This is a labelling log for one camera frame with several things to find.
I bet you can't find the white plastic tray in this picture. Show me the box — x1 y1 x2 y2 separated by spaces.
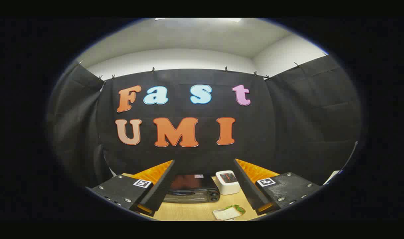
212 207 242 221

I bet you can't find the ceiling light panel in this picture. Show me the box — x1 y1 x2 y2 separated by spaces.
155 18 242 23

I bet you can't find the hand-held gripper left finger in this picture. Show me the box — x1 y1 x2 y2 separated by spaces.
86 159 176 217

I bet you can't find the black toaster oven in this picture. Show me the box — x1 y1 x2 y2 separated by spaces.
162 173 221 203

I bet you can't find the sandwich with lettuce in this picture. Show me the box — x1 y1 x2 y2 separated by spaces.
218 205 246 219

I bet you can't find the white pop-up toaster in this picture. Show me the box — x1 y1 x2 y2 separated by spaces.
215 170 241 195

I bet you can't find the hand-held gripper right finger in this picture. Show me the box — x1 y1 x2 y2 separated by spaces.
233 158 322 216

